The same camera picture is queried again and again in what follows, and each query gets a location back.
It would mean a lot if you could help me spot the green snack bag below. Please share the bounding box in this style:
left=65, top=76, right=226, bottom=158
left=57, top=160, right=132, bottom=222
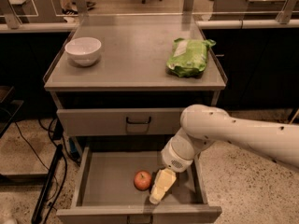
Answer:
left=166, top=38, right=216, bottom=77

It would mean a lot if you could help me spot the white ceramic bowl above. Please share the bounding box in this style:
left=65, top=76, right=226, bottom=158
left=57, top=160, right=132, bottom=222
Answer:
left=64, top=37, right=102, bottom=66

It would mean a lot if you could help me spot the closed top drawer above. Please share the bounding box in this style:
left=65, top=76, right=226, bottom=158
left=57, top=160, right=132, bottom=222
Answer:
left=57, top=108, right=183, bottom=136

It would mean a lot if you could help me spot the red apple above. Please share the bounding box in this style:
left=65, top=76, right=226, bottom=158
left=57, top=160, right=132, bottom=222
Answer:
left=134, top=170, right=152, bottom=191

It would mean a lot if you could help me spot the dark side table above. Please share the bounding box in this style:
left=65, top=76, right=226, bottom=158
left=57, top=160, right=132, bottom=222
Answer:
left=0, top=86, right=23, bottom=138

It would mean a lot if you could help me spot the clear acrylic barrier panel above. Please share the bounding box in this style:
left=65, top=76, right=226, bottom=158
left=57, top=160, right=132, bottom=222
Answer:
left=0, top=0, right=299, bottom=30

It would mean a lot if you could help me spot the grey metal drawer cabinet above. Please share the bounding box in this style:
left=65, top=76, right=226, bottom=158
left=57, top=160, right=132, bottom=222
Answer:
left=43, top=14, right=228, bottom=224

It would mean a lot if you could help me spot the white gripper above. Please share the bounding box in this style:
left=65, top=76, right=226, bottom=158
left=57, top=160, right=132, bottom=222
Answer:
left=149, top=137, right=196, bottom=204

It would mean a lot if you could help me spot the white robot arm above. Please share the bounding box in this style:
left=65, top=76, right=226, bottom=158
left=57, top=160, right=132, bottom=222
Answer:
left=149, top=105, right=299, bottom=204

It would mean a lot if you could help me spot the black bar on floor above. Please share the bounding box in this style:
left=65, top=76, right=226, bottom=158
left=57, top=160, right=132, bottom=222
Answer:
left=31, top=145, right=63, bottom=224

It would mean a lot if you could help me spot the open middle drawer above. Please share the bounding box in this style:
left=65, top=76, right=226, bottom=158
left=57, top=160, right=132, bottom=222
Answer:
left=57, top=147, right=221, bottom=224

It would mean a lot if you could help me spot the black cable on floor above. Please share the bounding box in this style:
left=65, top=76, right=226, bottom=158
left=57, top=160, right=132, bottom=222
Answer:
left=13, top=118, right=81, bottom=224

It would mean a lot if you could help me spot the white horizontal rail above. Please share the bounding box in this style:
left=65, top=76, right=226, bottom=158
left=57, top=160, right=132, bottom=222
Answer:
left=196, top=20, right=299, bottom=29

